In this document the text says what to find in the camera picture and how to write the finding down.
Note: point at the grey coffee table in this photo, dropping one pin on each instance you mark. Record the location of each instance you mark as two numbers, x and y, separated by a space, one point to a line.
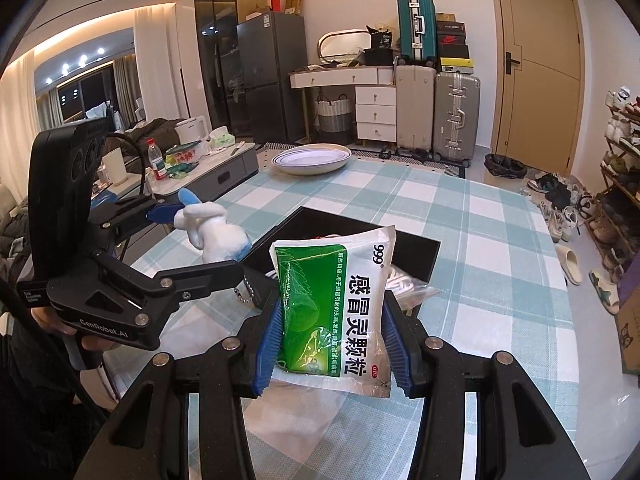
220 170

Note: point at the black yellow shoe box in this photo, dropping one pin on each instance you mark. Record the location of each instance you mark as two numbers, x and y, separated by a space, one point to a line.
456 64

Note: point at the dark glass cabinet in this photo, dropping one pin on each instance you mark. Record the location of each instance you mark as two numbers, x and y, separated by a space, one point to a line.
220 50

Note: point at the white curtain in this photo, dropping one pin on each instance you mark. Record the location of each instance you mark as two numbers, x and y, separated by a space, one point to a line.
165 65

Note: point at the woven basket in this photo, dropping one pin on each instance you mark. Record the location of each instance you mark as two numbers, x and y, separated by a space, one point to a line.
333 112

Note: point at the black trash bag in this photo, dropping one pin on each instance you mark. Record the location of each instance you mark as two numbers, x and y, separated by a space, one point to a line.
504 165

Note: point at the clear zip bag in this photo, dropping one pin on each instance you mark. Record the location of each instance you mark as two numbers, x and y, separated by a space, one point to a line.
420 292

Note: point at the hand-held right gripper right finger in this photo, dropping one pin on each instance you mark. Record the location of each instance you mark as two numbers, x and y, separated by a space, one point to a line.
397 345

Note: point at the beige suitcase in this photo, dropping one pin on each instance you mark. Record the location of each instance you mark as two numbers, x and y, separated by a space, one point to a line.
415 110

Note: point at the white green slipper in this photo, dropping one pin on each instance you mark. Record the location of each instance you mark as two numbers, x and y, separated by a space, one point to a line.
605 292

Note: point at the silver suitcase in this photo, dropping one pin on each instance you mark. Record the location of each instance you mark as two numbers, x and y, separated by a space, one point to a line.
456 115

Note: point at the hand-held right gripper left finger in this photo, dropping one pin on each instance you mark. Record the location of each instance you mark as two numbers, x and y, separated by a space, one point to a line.
267 340

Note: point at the black paper bag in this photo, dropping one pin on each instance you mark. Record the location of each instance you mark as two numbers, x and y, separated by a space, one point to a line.
379 45

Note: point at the red label water bottle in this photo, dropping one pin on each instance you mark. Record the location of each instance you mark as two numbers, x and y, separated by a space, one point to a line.
157 162

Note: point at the white oval plate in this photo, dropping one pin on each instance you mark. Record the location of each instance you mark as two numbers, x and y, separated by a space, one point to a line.
312 157

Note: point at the oval mirror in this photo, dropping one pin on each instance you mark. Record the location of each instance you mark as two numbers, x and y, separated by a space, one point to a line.
345 45

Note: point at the black cardboard box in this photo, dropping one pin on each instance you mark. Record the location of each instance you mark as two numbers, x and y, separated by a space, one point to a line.
310 222

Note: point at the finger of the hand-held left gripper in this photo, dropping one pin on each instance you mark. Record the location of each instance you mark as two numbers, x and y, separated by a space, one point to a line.
210 275
157 213

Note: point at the person's left forearm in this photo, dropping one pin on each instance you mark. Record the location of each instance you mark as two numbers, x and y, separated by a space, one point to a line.
40 410

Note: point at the beige door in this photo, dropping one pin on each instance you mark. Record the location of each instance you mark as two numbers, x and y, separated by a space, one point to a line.
540 110

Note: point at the white jug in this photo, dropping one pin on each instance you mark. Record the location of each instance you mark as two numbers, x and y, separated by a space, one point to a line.
115 167

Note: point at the purple bag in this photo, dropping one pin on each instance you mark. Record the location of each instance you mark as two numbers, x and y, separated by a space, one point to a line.
631 285

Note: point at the open cardboard carton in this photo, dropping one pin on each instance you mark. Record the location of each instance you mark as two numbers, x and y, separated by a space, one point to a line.
294 1

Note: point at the grey fridge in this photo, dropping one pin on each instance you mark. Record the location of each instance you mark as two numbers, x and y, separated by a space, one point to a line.
270 75

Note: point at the white kettle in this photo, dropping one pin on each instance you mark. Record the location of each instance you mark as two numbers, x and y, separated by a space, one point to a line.
191 130

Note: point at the person's left hand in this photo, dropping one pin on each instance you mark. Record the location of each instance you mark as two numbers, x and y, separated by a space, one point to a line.
97 346

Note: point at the shoes on floor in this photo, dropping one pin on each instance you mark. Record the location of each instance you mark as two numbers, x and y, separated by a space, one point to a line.
560 205

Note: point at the teal suitcase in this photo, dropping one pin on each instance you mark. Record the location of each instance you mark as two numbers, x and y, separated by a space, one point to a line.
415 30

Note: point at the white vanity desk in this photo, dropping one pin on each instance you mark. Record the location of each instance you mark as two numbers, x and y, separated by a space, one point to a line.
375 110

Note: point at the white blue plush toy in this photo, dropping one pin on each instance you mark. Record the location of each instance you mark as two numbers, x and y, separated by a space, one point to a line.
220 240

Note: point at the dark shoe box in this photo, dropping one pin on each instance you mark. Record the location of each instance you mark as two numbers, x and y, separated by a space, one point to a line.
450 24

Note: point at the beige slipper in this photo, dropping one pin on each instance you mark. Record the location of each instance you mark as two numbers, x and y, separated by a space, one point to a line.
570 265

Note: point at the brown cardboard box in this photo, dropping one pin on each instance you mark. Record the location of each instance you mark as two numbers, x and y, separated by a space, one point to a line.
631 340

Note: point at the black red logo shoe box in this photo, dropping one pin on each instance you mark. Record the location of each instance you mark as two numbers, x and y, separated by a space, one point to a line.
452 46

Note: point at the green white medicine packet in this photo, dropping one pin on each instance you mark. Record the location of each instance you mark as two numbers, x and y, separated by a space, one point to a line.
320 300

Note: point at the green tissue box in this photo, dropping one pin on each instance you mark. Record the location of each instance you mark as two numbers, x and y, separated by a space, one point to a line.
221 138

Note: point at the shoe rack with shoes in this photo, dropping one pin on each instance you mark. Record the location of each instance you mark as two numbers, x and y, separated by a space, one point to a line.
617 185

